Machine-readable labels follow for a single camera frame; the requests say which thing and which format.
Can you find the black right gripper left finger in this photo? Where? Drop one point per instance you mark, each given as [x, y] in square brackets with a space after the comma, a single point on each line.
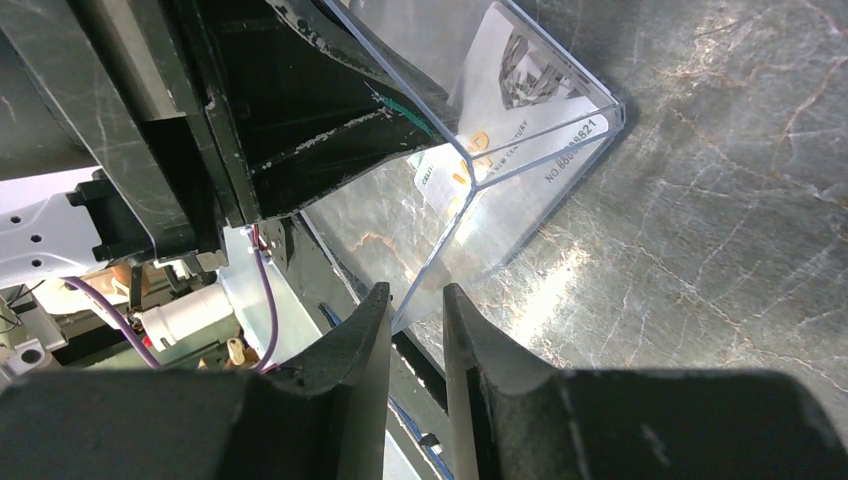
[319, 415]

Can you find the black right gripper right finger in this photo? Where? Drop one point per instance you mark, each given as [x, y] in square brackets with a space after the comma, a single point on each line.
[515, 416]

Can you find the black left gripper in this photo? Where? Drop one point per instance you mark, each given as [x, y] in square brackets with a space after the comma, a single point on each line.
[133, 90]

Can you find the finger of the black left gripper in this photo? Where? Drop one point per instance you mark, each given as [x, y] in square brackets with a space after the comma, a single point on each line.
[300, 104]

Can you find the clear acrylic card box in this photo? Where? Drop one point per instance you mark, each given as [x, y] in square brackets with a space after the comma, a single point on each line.
[486, 232]

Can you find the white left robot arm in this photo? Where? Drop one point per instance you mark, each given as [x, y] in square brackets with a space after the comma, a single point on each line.
[40, 225]

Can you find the silver VIP card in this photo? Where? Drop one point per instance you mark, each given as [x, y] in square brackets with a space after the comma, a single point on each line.
[525, 115]

